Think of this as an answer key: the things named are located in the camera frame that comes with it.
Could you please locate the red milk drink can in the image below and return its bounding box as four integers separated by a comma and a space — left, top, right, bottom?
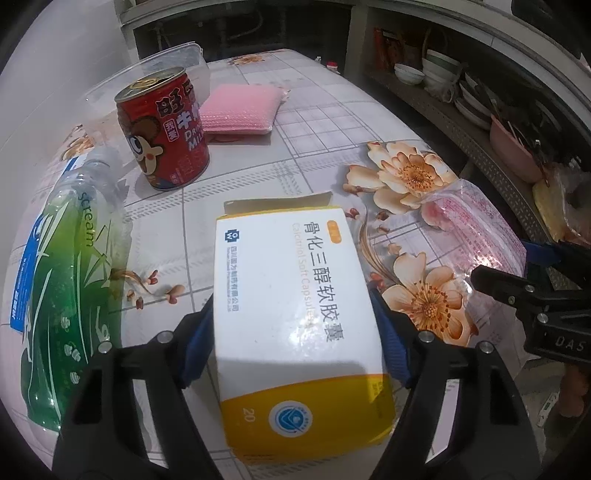
114, 67, 211, 191

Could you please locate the blue white toothpaste box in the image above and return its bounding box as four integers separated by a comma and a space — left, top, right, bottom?
1, 154, 86, 335

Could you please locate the green plastic bottle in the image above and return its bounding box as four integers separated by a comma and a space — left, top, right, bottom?
20, 147, 128, 432

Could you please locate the yellow white medicine box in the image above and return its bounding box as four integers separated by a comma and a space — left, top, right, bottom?
213, 192, 394, 464

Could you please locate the white bowl stack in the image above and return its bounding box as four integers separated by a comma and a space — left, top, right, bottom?
394, 49, 462, 103

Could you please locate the clear zip bag red print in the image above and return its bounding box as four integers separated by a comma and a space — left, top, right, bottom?
420, 178, 529, 324

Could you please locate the clear plastic container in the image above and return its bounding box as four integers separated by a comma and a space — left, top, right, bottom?
84, 42, 211, 105

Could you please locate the pink sponge pad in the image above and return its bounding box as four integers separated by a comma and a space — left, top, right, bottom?
199, 84, 287, 135

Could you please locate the pink plastic basin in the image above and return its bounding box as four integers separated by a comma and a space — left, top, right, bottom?
490, 115, 547, 184

